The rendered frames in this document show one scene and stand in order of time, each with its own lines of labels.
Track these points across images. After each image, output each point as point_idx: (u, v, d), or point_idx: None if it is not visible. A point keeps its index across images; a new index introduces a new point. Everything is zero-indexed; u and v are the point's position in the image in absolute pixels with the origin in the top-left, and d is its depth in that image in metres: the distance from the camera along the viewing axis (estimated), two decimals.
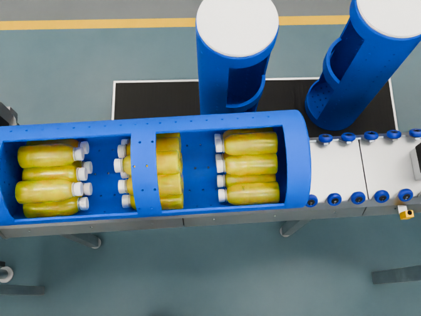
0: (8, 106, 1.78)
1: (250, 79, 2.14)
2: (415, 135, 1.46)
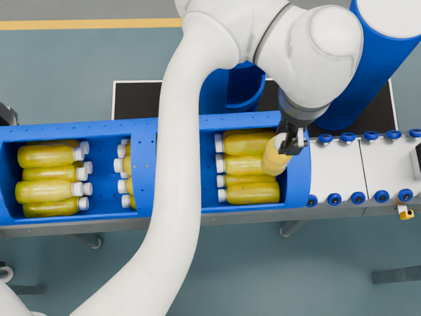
0: (8, 106, 1.78)
1: (250, 79, 2.14)
2: (415, 135, 1.46)
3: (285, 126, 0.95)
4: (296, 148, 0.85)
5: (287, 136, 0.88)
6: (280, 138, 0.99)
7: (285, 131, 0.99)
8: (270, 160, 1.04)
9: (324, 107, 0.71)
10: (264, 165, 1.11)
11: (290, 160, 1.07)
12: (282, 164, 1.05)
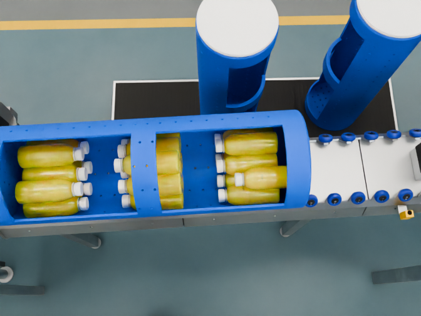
0: (8, 106, 1.78)
1: (250, 79, 2.14)
2: (415, 135, 1.46)
3: None
4: None
5: None
6: (235, 178, 1.30)
7: None
8: None
9: None
10: None
11: (269, 180, 1.27)
12: (262, 188, 1.28)
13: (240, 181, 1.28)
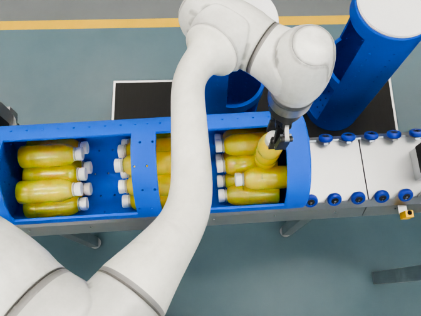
0: (8, 106, 1.78)
1: (250, 79, 2.14)
2: (415, 135, 1.46)
3: (274, 125, 1.09)
4: (283, 143, 0.99)
5: (275, 133, 1.01)
6: (235, 178, 1.30)
7: (275, 129, 1.12)
8: None
9: (306, 107, 0.85)
10: None
11: (269, 180, 1.27)
12: (262, 188, 1.28)
13: (240, 181, 1.28)
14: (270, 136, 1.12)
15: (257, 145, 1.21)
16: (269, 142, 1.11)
